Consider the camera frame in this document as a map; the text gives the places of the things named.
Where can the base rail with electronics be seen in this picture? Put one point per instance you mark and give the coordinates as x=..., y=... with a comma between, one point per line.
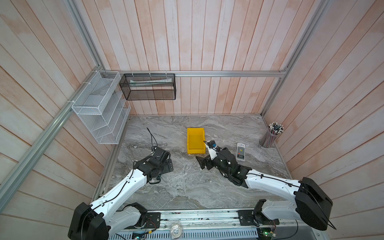
x=217, y=224

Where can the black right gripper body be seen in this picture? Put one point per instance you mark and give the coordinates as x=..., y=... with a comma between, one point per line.
x=217, y=163

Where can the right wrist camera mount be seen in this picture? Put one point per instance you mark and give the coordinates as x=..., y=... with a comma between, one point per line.
x=212, y=148

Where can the black wire mesh basket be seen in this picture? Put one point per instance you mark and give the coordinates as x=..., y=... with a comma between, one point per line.
x=141, y=87

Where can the aluminium frame rail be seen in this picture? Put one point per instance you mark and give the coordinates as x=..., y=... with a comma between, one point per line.
x=19, y=173

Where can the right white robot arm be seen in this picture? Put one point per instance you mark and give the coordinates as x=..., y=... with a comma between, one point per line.
x=304, y=200

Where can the yellow plastic bin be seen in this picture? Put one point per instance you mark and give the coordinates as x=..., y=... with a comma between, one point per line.
x=195, y=141

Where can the white wire mesh shelf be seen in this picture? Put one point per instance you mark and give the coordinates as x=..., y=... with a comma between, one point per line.
x=101, y=107

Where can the white remote control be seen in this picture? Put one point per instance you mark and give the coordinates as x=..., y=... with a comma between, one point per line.
x=240, y=155

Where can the pencil cup with pencils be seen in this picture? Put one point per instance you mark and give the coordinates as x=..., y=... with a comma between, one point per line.
x=274, y=131

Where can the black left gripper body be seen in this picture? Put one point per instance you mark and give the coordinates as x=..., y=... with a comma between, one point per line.
x=165, y=168

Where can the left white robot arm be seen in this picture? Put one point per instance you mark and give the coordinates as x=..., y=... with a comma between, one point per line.
x=102, y=218

